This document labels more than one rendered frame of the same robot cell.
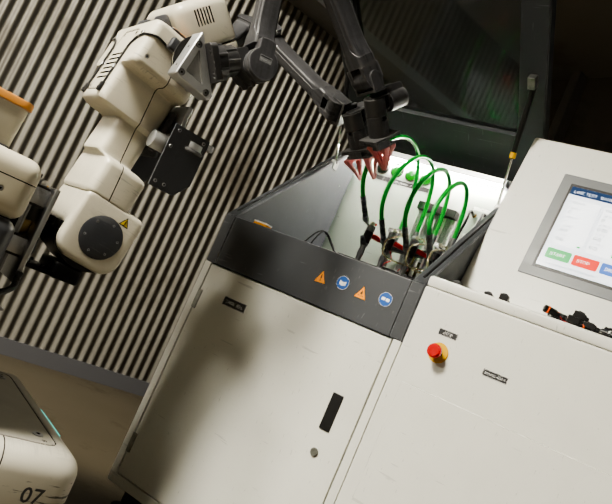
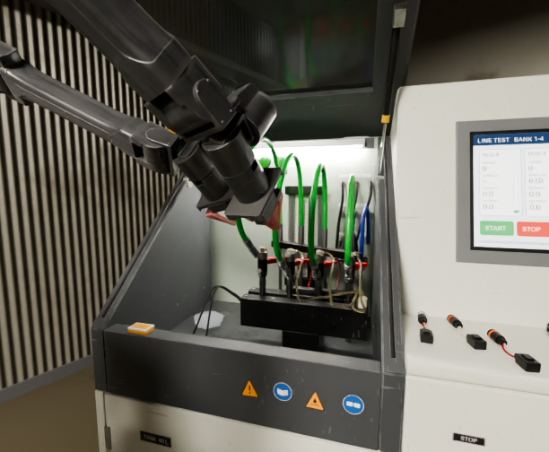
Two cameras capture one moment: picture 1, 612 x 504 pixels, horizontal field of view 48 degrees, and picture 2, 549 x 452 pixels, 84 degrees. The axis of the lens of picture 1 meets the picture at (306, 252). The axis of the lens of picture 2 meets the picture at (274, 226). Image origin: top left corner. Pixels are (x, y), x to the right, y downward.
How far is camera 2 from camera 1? 1.44 m
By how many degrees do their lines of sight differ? 20
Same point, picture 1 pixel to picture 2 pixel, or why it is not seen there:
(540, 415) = not seen: outside the picture
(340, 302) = (291, 417)
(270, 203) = (140, 274)
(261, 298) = (185, 426)
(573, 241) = (507, 205)
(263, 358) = not seen: outside the picture
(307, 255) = (218, 363)
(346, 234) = (228, 236)
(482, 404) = not seen: outside the picture
